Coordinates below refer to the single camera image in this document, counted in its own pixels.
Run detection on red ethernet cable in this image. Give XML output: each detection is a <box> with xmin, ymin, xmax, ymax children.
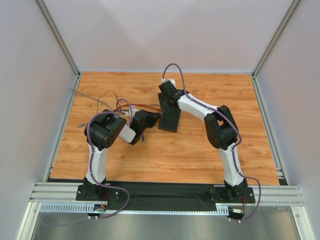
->
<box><xmin>113</xmin><ymin>102</ymin><xmax>162</xmax><ymax>112</ymax></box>

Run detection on black network switch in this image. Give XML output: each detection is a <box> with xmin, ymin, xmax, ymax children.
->
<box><xmin>156</xmin><ymin>92</ymin><xmax>182</xmax><ymax>133</ymax></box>

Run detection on black power cable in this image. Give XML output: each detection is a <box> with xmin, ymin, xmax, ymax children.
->
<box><xmin>96</xmin><ymin>89</ymin><xmax>161</xmax><ymax>113</ymax></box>

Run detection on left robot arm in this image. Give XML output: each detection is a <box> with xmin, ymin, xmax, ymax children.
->
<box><xmin>76</xmin><ymin>109</ymin><xmax>161</xmax><ymax>201</ymax></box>

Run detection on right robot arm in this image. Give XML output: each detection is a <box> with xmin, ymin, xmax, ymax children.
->
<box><xmin>158</xmin><ymin>80</ymin><xmax>248</xmax><ymax>199</ymax></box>

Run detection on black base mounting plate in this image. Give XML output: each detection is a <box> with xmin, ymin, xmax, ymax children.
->
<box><xmin>75</xmin><ymin>179</ymin><xmax>256</xmax><ymax>211</ymax></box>

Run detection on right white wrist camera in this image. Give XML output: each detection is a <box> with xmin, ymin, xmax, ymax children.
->
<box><xmin>161</xmin><ymin>78</ymin><xmax>176</xmax><ymax>87</ymax></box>

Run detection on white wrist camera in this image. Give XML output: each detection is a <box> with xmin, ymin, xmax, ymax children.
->
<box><xmin>161</xmin><ymin>78</ymin><xmax>176</xmax><ymax>87</ymax></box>
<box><xmin>124</xmin><ymin>105</ymin><xmax>139</xmax><ymax>118</ymax></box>

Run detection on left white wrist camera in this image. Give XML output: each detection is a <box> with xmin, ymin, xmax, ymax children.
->
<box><xmin>124</xmin><ymin>105</ymin><xmax>139</xmax><ymax>118</ymax></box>

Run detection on slotted cable duct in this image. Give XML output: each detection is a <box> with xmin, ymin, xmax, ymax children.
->
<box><xmin>39</xmin><ymin>202</ymin><xmax>245</xmax><ymax>216</ymax></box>

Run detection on front aluminium rail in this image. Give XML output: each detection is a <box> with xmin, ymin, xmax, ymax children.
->
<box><xmin>30</xmin><ymin>182</ymin><xmax>304</xmax><ymax>207</ymax></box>

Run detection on right aluminium frame post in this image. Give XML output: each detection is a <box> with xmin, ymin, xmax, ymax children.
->
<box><xmin>251</xmin><ymin>0</ymin><xmax>302</xmax><ymax>78</ymax></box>

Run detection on aluminium frame post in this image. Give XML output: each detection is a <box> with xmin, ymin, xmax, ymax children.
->
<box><xmin>34</xmin><ymin>0</ymin><xmax>81</xmax><ymax>76</ymax></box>
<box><xmin>251</xmin><ymin>0</ymin><xmax>302</xmax><ymax>78</ymax></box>

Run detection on left aluminium frame post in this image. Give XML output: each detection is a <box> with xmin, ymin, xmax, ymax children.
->
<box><xmin>34</xmin><ymin>0</ymin><xmax>81</xmax><ymax>76</ymax></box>

